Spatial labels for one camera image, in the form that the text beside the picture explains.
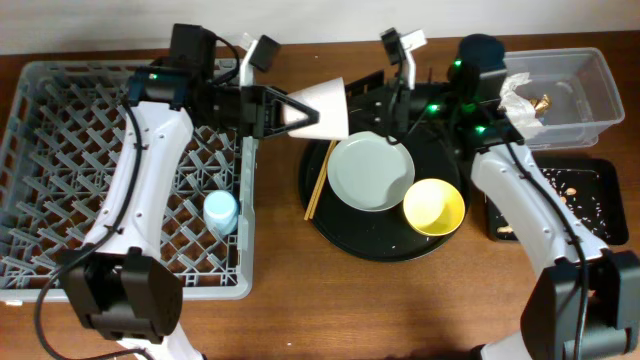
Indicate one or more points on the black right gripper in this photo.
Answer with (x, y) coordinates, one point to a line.
(384, 89)

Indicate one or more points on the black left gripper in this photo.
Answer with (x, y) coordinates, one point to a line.
(258, 111)

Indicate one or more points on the pink plastic cup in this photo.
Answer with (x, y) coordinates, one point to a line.
(329, 100)

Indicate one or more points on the grey round plate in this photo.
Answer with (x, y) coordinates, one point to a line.
(368, 174)

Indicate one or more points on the yellow plastic bowl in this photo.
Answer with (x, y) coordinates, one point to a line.
(434, 207)

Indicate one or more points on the white paper napkin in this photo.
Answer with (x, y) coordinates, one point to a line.
(519, 111)

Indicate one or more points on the light blue plastic cup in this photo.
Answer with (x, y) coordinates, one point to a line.
(220, 212)

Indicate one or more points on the gold foil wrapper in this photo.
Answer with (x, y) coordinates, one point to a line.
(541, 105)

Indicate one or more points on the peanut shells and rice waste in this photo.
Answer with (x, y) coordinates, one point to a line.
(582, 191)

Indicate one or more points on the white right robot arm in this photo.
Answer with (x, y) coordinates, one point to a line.
(585, 304)

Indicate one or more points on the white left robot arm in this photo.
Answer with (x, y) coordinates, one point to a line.
(115, 282)

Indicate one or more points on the clear plastic waste bin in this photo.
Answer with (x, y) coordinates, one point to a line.
(584, 98)

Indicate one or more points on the grey plastic dishwasher rack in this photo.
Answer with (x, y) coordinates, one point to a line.
(58, 153)

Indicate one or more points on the wooden chopstick lower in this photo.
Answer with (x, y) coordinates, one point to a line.
(322, 182)

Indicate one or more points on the wooden chopstick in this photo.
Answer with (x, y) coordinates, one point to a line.
(322, 182)
(319, 180)

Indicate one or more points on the wooden chopstick upper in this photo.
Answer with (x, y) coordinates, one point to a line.
(319, 180)

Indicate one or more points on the black rectangular tray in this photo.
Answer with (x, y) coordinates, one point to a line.
(614, 209)

